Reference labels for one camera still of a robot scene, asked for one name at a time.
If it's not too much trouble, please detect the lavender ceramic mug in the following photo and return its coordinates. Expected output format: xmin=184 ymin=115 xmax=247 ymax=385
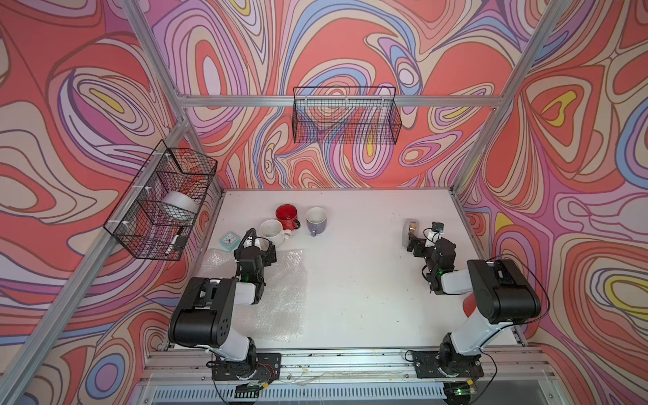
xmin=306 ymin=207 xmax=327 ymax=237

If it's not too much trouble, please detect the black wire basket back wall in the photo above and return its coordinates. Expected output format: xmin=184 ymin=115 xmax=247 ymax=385
xmin=292 ymin=84 xmax=402 ymax=146

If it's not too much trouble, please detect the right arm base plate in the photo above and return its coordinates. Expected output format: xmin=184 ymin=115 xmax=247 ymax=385
xmin=404 ymin=350 xmax=484 ymax=380

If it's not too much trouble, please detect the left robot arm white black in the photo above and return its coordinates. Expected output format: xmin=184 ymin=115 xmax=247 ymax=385
xmin=168 ymin=228 xmax=278 ymax=383

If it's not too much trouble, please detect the white tape roll in basket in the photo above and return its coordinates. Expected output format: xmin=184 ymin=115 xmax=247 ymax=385
xmin=162 ymin=191 xmax=198 ymax=219

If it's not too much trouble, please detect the white ceramic mug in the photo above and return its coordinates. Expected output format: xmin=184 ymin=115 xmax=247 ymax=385
xmin=259 ymin=219 xmax=292 ymax=247

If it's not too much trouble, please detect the clear bubble wrap sheet lower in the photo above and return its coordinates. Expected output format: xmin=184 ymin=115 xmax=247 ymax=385
xmin=194 ymin=247 xmax=310 ymax=343

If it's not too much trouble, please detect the black wire basket wall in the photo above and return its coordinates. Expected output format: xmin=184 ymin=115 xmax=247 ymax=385
xmin=103 ymin=141 xmax=218 ymax=262
xmin=292 ymin=84 xmax=402 ymax=146

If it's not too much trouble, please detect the small teal alarm clock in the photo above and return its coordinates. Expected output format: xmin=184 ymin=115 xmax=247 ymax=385
xmin=219 ymin=231 xmax=241 ymax=251

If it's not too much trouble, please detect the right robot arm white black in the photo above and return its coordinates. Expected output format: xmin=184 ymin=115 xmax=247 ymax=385
xmin=403 ymin=219 xmax=542 ymax=380

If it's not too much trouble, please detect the marker in wire basket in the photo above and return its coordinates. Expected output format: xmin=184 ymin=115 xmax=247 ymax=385
xmin=165 ymin=234 xmax=187 ymax=256

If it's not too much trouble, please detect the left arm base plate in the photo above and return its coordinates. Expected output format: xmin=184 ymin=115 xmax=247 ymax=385
xmin=206 ymin=352 xmax=282 ymax=383

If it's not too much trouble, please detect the black wire basket left wall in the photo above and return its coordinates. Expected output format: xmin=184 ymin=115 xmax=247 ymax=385
xmin=103 ymin=141 xmax=218 ymax=262

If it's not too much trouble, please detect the aluminium front rail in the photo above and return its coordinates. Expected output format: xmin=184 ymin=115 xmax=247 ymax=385
xmin=141 ymin=346 xmax=558 ymax=386

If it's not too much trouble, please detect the grey tape dispenser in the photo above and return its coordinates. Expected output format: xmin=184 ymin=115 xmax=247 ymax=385
xmin=402 ymin=219 xmax=419 ymax=249

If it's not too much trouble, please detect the red ceramic mug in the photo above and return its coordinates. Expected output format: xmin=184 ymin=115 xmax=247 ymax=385
xmin=275 ymin=204 xmax=301 ymax=231

